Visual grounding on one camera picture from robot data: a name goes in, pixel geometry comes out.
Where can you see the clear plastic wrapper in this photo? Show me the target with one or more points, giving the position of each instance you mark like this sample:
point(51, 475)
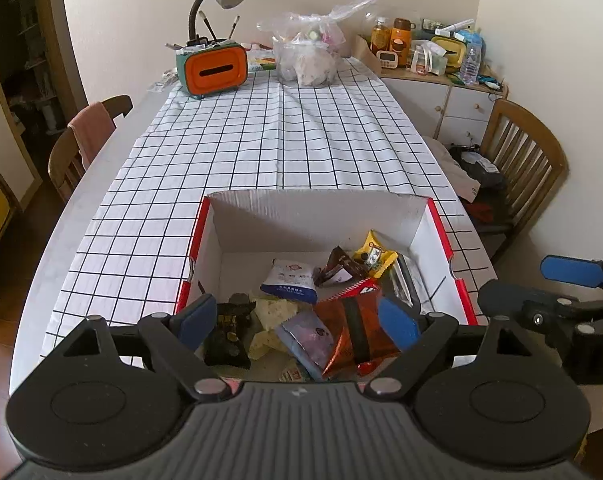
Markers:
point(164, 84)

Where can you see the white cardboard box red rim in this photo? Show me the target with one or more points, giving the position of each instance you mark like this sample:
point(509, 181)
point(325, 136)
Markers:
point(281, 230)

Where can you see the black gold snack packet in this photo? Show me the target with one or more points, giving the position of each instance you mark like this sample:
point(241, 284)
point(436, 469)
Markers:
point(229, 332)

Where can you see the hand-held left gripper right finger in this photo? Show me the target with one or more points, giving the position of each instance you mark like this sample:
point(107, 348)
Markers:
point(396, 325)

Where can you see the dark pen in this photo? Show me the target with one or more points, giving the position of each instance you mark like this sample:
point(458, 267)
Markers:
point(234, 27)
point(207, 26)

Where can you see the white drawer cabinet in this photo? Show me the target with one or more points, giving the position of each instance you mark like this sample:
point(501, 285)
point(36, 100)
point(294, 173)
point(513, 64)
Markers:
point(416, 100)

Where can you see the black bag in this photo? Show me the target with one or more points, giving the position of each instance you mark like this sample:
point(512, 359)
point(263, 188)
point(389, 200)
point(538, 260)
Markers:
point(481, 167)

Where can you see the slim orange bottle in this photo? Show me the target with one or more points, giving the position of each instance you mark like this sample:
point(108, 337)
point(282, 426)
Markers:
point(380, 37)

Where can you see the orange red foil snack packet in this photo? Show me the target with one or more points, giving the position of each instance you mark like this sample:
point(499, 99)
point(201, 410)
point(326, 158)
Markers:
point(361, 330)

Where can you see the orange brown bottle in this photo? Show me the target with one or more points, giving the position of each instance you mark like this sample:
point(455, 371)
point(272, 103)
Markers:
point(401, 42)

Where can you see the pink cloth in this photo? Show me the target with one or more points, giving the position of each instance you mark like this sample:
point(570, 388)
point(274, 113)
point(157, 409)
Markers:
point(91, 130)

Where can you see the orange teal tissue box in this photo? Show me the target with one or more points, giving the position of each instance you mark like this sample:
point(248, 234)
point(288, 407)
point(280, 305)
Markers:
point(216, 70)

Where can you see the red white snack bag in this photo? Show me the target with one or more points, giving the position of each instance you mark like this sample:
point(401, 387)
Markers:
point(364, 290)

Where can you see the wooden slatted chair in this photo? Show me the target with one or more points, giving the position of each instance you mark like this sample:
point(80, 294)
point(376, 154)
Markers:
point(524, 145)

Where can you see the pale cream snack packet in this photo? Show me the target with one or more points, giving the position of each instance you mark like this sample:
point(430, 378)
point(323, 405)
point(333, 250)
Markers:
point(274, 317)

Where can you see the white black checked tablecloth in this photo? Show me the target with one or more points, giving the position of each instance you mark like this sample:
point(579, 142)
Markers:
point(306, 135)

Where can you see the white tube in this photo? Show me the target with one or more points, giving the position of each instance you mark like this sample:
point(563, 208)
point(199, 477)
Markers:
point(457, 26)

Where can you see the white paper bag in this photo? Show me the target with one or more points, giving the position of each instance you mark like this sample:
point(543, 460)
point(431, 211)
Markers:
point(430, 62)

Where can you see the clear water bottle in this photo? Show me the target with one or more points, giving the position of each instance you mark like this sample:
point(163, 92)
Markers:
point(470, 65)

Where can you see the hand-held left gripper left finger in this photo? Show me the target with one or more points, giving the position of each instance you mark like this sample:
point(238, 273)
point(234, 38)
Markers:
point(199, 317)

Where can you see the red cloth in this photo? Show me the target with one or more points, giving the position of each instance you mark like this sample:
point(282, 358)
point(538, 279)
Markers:
point(481, 209)

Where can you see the silver foil snack packet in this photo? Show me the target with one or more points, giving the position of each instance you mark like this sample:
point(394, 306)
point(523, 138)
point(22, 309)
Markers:
point(404, 285)

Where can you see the large clear plastic bag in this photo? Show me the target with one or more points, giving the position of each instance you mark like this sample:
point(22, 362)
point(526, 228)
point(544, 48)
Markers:
point(316, 22)

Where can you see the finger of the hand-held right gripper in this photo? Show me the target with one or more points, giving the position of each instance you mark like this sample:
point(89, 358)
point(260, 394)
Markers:
point(571, 269)
point(506, 300)

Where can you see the yellow tissue box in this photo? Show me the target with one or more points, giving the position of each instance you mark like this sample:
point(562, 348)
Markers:
point(449, 50)

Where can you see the white kitchen timer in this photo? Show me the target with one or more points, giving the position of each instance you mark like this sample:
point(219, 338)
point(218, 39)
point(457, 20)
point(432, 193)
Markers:
point(387, 59)

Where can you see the plastic bag white contents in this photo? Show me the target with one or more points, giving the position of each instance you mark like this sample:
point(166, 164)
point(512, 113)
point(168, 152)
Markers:
point(309, 65)

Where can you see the white cloth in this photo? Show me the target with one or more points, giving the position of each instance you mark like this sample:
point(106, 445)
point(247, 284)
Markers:
point(446, 165)

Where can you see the light blue snack packet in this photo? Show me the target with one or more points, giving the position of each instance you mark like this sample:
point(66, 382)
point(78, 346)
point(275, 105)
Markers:
point(306, 342)

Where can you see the green white flat box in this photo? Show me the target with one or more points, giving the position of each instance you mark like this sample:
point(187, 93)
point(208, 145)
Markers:
point(261, 62)

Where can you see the dark shelf unit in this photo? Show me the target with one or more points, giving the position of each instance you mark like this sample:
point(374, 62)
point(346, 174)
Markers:
point(31, 45)

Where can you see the yellow snack packet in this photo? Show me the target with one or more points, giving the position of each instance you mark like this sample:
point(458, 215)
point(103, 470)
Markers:
point(376, 255)

